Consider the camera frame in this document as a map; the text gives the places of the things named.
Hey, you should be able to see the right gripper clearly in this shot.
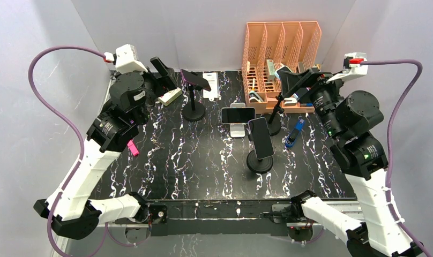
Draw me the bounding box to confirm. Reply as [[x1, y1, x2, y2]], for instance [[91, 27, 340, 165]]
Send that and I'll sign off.
[[278, 67, 350, 140]]

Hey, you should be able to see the white-edged black smartphone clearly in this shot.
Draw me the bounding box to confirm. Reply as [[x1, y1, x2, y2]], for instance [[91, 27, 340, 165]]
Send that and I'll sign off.
[[248, 117, 274, 160]]

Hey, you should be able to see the black round-base phone stand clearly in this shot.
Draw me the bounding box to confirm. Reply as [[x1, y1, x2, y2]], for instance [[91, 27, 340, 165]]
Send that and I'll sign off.
[[247, 127, 273, 174]]

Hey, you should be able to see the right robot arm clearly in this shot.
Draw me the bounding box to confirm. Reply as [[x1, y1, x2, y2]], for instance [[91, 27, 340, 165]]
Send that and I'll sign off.
[[277, 67, 425, 256]]

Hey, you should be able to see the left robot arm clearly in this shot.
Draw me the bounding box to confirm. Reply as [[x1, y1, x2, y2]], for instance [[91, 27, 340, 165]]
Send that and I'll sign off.
[[34, 57, 176, 240]]

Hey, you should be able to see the light blue phone on stand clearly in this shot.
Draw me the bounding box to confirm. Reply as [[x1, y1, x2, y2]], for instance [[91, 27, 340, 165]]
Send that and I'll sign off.
[[274, 65, 292, 83]]

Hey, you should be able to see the black stand rear right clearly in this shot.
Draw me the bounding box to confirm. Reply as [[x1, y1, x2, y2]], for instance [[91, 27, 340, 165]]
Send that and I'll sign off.
[[267, 93, 285, 136]]

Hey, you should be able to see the black stand rear left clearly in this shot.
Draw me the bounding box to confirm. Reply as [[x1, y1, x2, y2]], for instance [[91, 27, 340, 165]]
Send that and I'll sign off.
[[182, 84, 206, 122]]

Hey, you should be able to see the white phone on silver stand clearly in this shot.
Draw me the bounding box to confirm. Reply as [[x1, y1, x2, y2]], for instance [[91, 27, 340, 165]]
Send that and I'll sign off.
[[221, 107, 256, 124]]

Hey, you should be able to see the silver desktop phone stand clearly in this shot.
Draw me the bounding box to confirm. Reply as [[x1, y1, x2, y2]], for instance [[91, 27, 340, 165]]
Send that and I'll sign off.
[[229, 102, 245, 138]]

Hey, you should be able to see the beige small box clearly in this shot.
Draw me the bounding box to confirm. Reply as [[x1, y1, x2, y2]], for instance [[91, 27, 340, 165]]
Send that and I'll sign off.
[[158, 88, 182, 106]]

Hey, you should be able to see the orange file organizer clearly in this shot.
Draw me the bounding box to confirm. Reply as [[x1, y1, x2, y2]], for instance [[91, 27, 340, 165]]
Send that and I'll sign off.
[[241, 21, 322, 114]]

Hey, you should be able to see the white labelled package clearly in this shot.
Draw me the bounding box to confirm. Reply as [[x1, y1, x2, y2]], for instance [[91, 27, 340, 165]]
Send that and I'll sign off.
[[203, 72, 219, 101]]

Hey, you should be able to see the pink marker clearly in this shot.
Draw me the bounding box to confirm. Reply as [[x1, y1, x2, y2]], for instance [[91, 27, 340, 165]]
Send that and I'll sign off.
[[127, 140, 139, 157]]

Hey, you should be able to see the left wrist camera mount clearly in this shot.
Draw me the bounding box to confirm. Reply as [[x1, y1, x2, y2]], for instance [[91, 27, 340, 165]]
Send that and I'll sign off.
[[103, 44, 147, 74]]

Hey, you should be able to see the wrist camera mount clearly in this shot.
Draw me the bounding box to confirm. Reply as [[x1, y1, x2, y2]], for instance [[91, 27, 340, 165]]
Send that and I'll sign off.
[[103, 44, 147, 74], [326, 52, 368, 84]]

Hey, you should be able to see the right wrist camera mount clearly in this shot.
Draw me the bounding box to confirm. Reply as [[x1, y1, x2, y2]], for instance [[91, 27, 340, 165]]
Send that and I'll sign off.
[[326, 52, 368, 84]]

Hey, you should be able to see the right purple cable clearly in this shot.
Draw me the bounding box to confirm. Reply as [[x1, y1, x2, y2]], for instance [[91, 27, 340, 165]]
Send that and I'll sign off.
[[358, 59, 433, 257]]

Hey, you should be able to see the purple cable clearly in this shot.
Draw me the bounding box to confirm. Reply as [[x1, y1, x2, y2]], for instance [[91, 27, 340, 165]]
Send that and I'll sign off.
[[358, 59, 433, 257], [28, 45, 109, 257]]

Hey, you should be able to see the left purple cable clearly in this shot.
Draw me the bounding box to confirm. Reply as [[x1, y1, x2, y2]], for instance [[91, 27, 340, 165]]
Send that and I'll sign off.
[[28, 45, 109, 257]]

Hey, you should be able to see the black base frame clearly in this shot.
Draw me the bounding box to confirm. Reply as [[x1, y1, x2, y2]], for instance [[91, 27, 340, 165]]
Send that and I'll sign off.
[[115, 198, 357, 238]]

